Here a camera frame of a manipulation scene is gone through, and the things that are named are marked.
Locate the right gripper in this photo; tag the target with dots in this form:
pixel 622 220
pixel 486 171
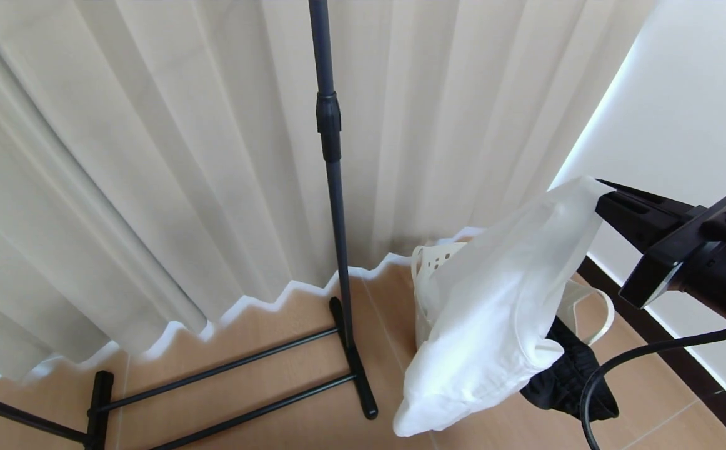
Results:
pixel 719 269

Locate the white printed garment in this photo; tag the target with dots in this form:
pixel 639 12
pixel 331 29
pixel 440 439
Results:
pixel 494 325

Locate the white laundry basket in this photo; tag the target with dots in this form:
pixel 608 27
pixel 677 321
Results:
pixel 428 275

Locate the black clothes rack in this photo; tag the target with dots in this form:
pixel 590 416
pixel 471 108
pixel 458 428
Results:
pixel 336 206

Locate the black garment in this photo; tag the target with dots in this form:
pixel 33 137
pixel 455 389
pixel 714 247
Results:
pixel 572 381

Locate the beige curtain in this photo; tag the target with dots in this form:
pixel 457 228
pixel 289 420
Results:
pixel 150 156

